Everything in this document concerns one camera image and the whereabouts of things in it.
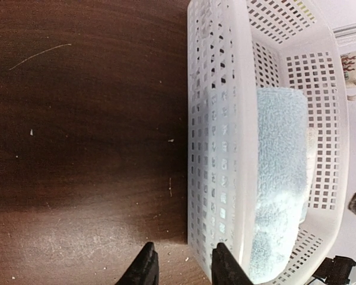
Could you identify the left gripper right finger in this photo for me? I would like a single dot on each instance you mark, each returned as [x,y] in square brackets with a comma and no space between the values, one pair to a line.
[225,270]

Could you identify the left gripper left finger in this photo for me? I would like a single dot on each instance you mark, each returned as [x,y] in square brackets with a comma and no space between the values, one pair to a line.
[144,269]

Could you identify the light blue towel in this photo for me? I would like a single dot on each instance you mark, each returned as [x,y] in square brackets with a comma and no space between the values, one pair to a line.
[282,179]

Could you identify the green panda towel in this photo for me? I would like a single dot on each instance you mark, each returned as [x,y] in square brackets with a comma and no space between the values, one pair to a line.
[310,167]

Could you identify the white plastic basket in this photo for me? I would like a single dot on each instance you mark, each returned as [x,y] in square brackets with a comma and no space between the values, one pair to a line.
[233,48]

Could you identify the cream printed mug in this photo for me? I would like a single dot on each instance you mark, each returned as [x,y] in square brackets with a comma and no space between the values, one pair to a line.
[348,61]

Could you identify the lime green bowl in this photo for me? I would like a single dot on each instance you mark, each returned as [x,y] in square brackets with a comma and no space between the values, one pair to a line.
[304,8]

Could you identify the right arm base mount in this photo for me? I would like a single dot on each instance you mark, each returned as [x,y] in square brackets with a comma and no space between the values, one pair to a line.
[335,271]

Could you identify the right aluminium frame post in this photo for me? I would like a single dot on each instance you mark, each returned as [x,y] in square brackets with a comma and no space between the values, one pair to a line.
[345,31]

